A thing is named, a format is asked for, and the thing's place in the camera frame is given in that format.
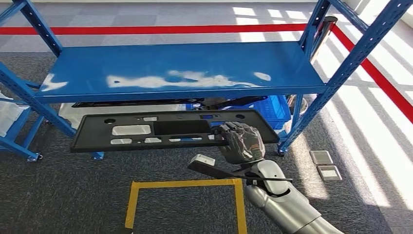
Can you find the yellow floor tape square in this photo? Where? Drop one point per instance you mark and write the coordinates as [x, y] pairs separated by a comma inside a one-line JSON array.
[[187, 183]]

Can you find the black stanchion post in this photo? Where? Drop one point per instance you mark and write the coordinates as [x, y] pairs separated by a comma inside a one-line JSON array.
[[326, 29]]

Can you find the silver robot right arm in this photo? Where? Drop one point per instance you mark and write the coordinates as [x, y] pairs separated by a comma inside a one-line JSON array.
[[284, 206]]

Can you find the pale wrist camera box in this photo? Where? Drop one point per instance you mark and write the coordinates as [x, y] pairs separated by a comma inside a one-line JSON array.
[[205, 160]]

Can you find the round metal can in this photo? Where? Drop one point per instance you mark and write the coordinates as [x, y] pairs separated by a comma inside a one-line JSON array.
[[298, 103]]

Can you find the metal floor socket cover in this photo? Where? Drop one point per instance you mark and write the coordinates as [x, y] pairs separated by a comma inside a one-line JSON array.
[[329, 173], [321, 157]]

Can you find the blue plastic crate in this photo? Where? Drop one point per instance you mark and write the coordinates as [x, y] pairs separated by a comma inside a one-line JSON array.
[[274, 111]]

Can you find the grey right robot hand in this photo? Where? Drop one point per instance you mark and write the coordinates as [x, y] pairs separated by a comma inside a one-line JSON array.
[[243, 145]]

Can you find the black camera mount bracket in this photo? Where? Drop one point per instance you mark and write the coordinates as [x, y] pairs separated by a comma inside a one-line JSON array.
[[209, 171]]

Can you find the long black plastic panel part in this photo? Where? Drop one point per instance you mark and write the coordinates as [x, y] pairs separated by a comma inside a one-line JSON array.
[[93, 135], [129, 103]]

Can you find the red barrier belt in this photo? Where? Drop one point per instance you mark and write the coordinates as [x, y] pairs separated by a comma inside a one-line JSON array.
[[129, 30], [387, 87]]

